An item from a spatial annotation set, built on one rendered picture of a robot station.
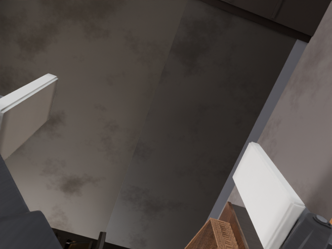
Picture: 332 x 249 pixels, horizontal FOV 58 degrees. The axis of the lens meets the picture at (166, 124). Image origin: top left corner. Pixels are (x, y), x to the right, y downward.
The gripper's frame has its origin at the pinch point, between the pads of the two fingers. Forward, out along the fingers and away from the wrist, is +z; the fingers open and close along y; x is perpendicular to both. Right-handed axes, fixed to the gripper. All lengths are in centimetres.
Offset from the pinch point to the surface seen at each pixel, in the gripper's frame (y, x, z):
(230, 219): 91, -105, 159
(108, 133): -16, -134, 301
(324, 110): 149, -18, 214
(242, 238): 91, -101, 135
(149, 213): 63, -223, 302
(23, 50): -122, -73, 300
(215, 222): 79, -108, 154
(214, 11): 47, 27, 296
